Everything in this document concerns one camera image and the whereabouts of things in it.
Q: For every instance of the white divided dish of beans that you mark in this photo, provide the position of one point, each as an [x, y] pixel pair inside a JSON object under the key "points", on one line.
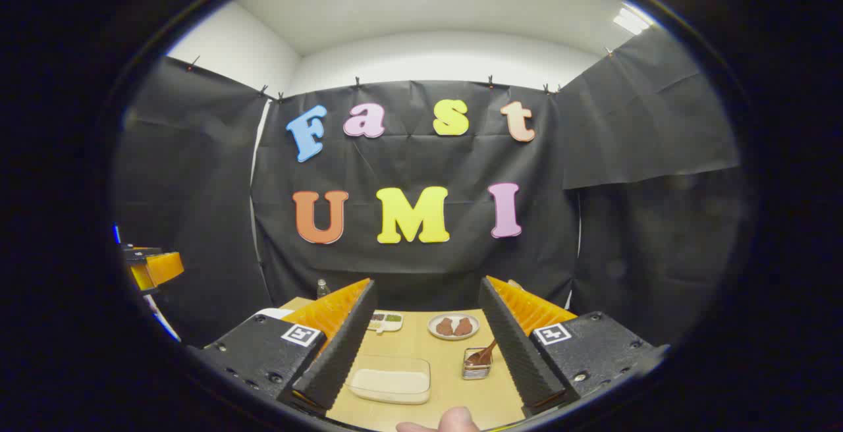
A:
{"points": [[388, 321]]}

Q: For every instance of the brown wooden spoon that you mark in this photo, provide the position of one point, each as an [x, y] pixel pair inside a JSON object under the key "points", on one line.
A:
{"points": [[482, 354]]}

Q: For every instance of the brown meat piece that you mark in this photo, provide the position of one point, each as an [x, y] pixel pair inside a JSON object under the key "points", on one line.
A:
{"points": [[444, 326], [463, 326]]}

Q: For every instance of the clear glass dish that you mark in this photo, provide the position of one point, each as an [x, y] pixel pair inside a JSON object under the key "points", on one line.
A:
{"points": [[388, 363]]}

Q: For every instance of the white rice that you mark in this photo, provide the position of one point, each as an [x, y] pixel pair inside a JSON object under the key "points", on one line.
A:
{"points": [[390, 384]]}

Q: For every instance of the black backdrop cloth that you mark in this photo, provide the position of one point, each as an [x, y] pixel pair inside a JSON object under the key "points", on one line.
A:
{"points": [[408, 267]]}

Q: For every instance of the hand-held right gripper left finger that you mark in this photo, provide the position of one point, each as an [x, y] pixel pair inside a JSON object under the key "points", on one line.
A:
{"points": [[342, 346]]}

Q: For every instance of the clear water bottle green label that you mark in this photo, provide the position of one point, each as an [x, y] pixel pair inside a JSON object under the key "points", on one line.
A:
{"points": [[323, 289]]}

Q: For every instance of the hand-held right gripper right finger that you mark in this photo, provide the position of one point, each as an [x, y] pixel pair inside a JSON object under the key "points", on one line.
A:
{"points": [[517, 353]]}

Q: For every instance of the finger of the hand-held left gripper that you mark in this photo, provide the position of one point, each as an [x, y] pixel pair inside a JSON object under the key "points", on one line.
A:
{"points": [[161, 269]]}

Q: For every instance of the white rice cooker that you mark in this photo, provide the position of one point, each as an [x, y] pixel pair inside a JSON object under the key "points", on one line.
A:
{"points": [[276, 313]]}

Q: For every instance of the small ceiling light panel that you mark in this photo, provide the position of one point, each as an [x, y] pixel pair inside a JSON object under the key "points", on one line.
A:
{"points": [[630, 20]]}

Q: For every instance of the white round plate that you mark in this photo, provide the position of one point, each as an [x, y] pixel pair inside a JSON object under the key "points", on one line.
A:
{"points": [[453, 338]]}

